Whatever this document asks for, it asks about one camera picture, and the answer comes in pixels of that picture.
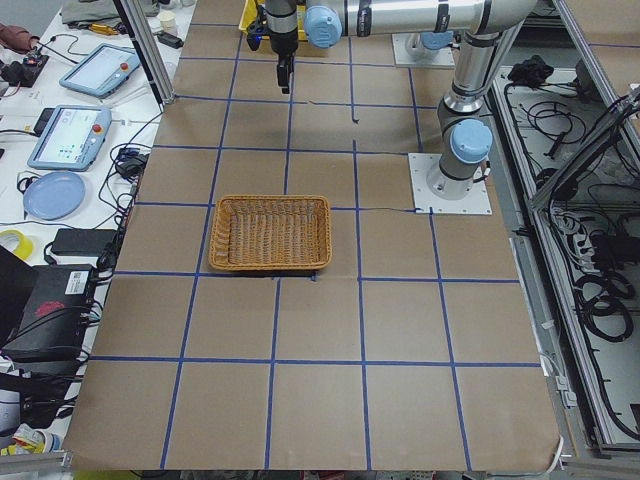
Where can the black gripper basket side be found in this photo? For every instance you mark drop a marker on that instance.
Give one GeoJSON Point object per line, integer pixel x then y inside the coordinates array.
{"type": "Point", "coordinates": [283, 44]}

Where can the robot arm near wicker basket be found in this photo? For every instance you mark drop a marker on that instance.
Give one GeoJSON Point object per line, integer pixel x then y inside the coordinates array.
{"type": "Point", "coordinates": [487, 28]}

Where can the yellow tape roll on desk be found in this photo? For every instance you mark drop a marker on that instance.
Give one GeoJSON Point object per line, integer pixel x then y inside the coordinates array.
{"type": "Point", "coordinates": [17, 243]}

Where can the brown wicker basket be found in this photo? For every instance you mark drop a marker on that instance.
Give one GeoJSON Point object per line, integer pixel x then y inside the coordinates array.
{"type": "Point", "coordinates": [271, 233]}

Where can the upper teach pendant tablet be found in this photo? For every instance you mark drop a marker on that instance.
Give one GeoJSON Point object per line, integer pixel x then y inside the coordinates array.
{"type": "Point", "coordinates": [102, 71]}

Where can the teach pendant tablet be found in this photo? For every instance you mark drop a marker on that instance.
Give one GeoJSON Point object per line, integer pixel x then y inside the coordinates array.
{"type": "Point", "coordinates": [102, 71]}
{"type": "Point", "coordinates": [71, 139]}

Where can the lower teach pendant tablet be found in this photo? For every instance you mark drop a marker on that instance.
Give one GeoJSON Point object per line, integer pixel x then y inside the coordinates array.
{"type": "Point", "coordinates": [71, 139]}

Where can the blue plate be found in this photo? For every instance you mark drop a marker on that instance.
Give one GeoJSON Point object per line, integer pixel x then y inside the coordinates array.
{"type": "Point", "coordinates": [54, 195]}

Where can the black power adapter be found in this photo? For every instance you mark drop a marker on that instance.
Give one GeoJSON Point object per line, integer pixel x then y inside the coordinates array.
{"type": "Point", "coordinates": [81, 242]}

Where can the black computer box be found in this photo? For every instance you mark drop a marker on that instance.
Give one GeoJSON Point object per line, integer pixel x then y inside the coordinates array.
{"type": "Point", "coordinates": [45, 311]}

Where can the aluminium frame post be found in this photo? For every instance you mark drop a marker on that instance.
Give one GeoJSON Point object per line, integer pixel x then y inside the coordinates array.
{"type": "Point", "coordinates": [139, 31]}

